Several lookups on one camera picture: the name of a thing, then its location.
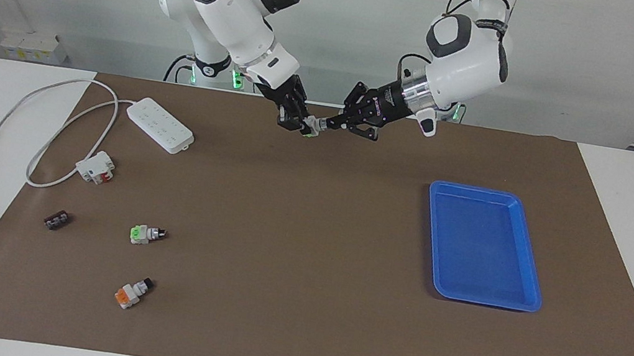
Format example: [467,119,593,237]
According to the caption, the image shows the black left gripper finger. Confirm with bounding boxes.
[324,78,368,134]
[335,119,381,143]

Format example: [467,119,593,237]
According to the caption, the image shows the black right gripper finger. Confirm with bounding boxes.
[295,106,319,139]
[275,110,298,132]

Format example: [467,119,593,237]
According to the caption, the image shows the green white selector switch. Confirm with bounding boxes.
[129,223,169,250]
[301,115,333,141]

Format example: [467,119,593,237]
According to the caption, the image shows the white power strip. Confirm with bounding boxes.
[121,95,200,157]

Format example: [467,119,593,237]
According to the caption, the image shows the brown table mat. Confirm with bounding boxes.
[0,54,634,356]

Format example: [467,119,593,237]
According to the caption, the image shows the blue plastic tray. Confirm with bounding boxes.
[413,179,558,314]

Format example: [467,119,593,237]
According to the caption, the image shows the white red circuit breaker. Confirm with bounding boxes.
[73,147,118,188]

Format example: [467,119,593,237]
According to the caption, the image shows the small dark terminal block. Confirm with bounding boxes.
[42,209,71,233]

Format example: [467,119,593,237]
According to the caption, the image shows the white small boxes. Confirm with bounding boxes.
[0,26,71,67]

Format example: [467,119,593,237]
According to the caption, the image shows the orange white selector switch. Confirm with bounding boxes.
[113,273,155,314]

